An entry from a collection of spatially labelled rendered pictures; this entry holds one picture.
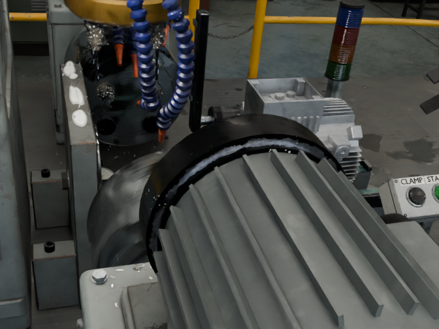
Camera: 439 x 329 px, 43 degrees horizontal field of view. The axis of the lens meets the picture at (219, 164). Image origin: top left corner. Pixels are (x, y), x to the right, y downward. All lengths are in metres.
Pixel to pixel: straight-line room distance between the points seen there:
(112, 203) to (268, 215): 0.41
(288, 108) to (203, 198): 0.63
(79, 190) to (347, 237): 0.59
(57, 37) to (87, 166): 0.58
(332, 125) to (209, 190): 0.71
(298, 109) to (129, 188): 0.41
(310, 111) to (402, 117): 0.86
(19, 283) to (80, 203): 0.16
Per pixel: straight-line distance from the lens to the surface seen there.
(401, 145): 1.72
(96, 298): 0.58
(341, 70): 1.44
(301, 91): 1.12
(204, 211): 0.40
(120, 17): 0.84
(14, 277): 0.96
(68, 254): 1.00
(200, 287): 0.36
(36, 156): 1.49
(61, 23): 1.39
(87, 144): 0.85
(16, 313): 1.01
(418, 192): 0.98
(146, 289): 0.57
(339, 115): 1.11
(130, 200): 0.74
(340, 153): 1.07
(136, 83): 1.21
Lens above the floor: 1.58
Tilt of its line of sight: 32 degrees down
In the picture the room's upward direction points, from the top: 6 degrees clockwise
